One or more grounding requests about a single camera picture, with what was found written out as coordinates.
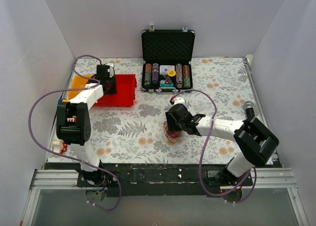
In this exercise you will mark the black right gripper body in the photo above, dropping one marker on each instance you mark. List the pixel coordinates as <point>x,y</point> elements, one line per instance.
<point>171,122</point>

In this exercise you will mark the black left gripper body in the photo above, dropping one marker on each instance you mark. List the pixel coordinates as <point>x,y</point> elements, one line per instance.
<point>110,85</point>

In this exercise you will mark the red plastic bin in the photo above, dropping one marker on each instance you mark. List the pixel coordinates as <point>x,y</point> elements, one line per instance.
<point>125,96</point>

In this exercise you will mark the yellow plastic bin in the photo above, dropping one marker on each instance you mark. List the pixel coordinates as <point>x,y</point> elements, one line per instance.
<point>78,82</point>

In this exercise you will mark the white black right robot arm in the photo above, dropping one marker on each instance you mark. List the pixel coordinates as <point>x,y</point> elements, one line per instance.
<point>256,142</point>

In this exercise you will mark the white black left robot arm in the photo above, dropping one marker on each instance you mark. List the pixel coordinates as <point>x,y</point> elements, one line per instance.
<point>73,121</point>

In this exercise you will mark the floral table mat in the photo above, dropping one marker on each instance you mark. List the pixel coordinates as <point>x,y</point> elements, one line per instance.
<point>161,128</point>

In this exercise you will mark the black poker chip case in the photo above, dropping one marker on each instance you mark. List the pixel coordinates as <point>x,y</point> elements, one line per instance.
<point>167,60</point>

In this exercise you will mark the black handheld microphone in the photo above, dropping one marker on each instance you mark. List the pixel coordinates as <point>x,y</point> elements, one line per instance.
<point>248,107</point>

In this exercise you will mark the red white toy house block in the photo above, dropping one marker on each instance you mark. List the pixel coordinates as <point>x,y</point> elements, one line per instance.
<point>59,146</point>

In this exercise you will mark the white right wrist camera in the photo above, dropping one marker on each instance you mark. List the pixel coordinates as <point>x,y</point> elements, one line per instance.
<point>178,100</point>

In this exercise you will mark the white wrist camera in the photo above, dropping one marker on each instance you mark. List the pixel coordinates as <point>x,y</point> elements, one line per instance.
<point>111,69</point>
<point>178,100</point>

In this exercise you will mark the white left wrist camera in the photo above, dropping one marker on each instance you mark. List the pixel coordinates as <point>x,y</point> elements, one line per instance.
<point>111,69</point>

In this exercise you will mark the aluminium frame rail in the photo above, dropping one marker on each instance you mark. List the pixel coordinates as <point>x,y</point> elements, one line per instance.
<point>54,179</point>

